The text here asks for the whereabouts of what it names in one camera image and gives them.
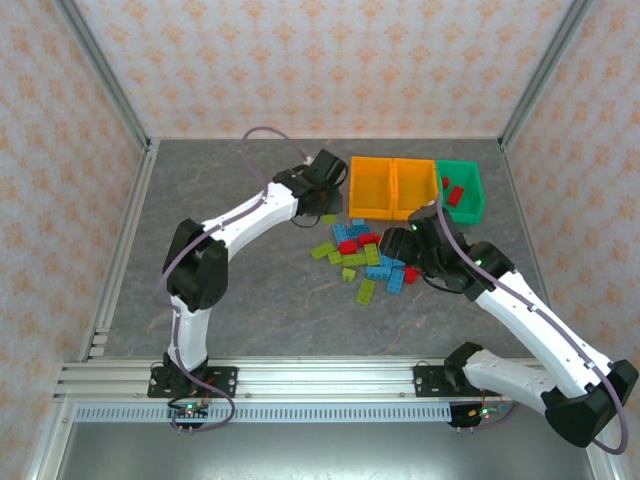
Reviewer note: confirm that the small controller circuit board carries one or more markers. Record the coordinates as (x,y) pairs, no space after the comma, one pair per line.
(472,414)
(190,412)

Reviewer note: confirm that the aluminum extrusion rail beam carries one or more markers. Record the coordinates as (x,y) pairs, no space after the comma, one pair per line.
(325,380)

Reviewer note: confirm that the small green lego brick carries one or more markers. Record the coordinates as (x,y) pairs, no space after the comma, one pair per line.
(330,218)
(348,274)
(334,257)

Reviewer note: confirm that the orange plastic bin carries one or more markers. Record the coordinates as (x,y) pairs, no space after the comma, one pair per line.
(370,212)
(407,212)

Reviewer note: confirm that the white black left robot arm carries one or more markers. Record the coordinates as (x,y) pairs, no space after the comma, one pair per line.
(255,210)

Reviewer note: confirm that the aluminum upright frame post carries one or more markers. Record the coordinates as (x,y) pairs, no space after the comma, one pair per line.
(545,70)
(103,70)

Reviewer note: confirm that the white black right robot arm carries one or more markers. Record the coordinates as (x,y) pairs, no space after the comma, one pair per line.
(540,325)

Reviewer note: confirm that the green plastic bin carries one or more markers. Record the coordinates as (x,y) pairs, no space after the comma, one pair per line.
(475,200)

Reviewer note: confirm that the aluminum table side rail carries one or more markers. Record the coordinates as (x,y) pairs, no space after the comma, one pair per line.
(522,200)
(122,250)

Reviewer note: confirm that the aluminum lower frame post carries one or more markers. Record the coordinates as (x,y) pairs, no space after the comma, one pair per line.
(45,460)
(602,467)

